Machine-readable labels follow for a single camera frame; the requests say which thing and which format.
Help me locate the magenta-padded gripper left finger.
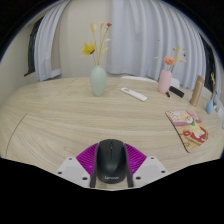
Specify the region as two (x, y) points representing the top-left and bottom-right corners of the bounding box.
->
(55, 142), (99, 189)

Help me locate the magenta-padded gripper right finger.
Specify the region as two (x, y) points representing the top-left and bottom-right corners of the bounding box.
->
(123, 142), (168, 189)

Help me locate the black computer mouse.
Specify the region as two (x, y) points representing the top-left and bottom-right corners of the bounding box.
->
(89, 138), (134, 189)

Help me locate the cartoon print mouse pad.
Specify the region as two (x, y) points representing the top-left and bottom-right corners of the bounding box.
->
(165, 110), (209, 154)

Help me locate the white remote control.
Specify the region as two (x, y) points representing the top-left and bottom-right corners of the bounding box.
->
(120, 87), (148, 102)

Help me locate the black rectangular case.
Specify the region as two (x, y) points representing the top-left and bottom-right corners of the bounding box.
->
(168, 85), (185, 99)

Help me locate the green vase with yellow flowers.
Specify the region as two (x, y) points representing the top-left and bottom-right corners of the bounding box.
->
(80, 21), (113, 98)

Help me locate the pink vase with flowers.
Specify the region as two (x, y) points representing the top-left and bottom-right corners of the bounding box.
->
(153, 39), (188, 95)

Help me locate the blue vase with dried flowers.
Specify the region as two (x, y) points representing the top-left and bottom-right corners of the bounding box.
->
(205, 72), (221, 115)

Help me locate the tan insulated bottle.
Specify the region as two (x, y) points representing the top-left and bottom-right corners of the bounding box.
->
(189, 75), (205, 107)

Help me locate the white and blue chair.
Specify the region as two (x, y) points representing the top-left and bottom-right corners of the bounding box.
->
(217, 106), (224, 126)

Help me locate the dark window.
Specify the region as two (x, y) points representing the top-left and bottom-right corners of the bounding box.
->
(23, 16), (44, 77)
(199, 34), (218, 93)

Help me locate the narrow white curtain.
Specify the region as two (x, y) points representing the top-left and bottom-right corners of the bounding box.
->
(34, 0), (71, 83)

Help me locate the wide white curtain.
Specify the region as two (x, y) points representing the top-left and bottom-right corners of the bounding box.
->
(106, 0), (207, 91)

